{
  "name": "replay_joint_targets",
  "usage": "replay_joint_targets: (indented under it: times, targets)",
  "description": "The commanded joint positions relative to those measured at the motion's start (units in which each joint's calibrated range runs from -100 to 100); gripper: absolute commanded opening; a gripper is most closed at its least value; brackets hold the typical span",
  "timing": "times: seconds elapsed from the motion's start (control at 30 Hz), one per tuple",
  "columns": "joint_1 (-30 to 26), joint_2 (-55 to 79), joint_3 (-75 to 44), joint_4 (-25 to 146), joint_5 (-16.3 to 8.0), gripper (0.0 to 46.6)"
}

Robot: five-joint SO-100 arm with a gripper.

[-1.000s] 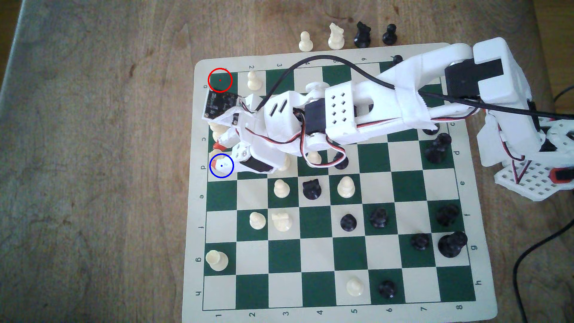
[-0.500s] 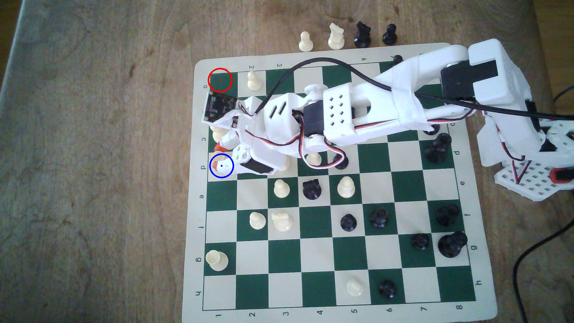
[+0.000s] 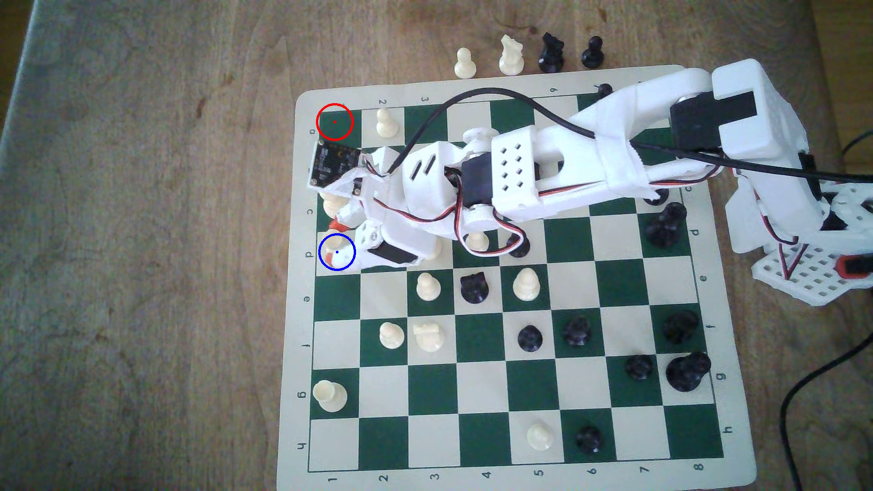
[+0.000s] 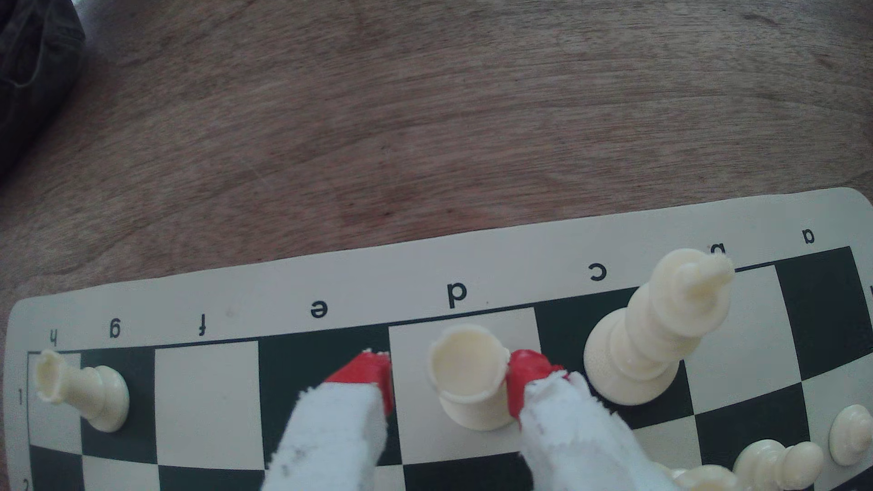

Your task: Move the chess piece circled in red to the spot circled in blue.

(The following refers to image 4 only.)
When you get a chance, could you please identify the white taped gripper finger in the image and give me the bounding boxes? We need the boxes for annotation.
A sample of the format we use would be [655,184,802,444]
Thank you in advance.
[507,349,676,491]
[262,350,395,491]

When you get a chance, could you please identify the white rook chess piece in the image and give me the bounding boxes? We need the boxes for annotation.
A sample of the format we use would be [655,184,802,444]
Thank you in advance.
[427,325,519,432]
[34,349,130,434]

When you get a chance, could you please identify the white king chess piece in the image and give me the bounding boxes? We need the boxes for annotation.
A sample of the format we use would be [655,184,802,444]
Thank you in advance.
[584,248,736,406]

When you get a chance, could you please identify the white queen chess piece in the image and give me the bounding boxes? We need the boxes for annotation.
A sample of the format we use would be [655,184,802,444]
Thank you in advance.
[655,464,746,491]

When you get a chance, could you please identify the green and cream chess mat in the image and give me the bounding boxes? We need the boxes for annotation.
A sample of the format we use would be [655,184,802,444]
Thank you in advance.
[0,187,873,491]

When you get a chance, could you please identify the white pawn chess piece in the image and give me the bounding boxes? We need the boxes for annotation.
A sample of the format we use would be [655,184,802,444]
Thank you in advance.
[733,439,825,491]
[828,404,873,467]

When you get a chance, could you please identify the dark fabric bag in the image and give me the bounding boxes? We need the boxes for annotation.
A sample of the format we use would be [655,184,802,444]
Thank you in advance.
[0,0,87,180]

